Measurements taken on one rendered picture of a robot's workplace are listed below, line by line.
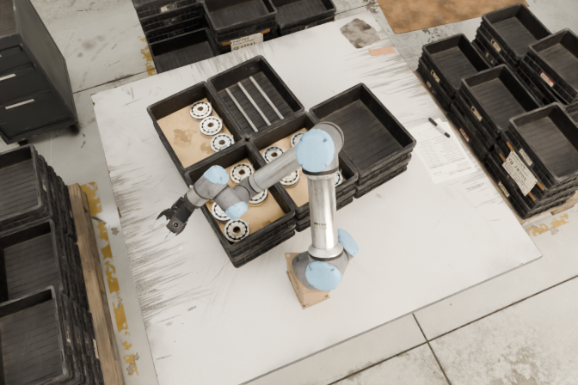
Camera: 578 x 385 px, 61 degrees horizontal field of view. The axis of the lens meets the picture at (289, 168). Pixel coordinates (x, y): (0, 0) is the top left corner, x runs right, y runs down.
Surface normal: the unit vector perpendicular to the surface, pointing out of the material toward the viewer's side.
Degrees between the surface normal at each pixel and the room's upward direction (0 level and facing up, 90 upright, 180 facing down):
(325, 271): 60
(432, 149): 0
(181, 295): 0
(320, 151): 46
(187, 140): 0
